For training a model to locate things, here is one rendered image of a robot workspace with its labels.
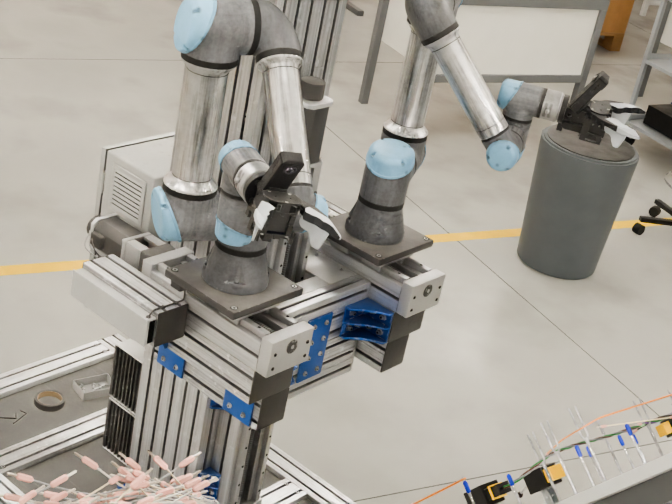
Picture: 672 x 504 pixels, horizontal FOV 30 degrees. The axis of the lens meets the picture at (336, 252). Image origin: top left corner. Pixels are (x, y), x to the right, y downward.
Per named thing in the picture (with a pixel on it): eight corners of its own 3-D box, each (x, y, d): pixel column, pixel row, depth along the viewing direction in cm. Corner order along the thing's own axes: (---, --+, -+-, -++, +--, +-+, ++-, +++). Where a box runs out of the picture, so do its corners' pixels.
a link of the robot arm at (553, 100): (549, 83, 307) (544, 97, 301) (568, 88, 307) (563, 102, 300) (542, 110, 312) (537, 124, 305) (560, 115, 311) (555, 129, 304)
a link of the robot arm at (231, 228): (273, 248, 244) (283, 198, 239) (219, 249, 240) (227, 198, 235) (260, 229, 251) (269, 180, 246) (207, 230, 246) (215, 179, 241)
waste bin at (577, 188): (498, 263, 588) (532, 141, 560) (520, 229, 627) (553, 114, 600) (592, 295, 576) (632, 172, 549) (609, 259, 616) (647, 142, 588)
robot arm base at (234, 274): (187, 271, 280) (193, 232, 276) (235, 256, 291) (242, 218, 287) (234, 301, 272) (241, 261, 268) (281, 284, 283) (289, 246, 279)
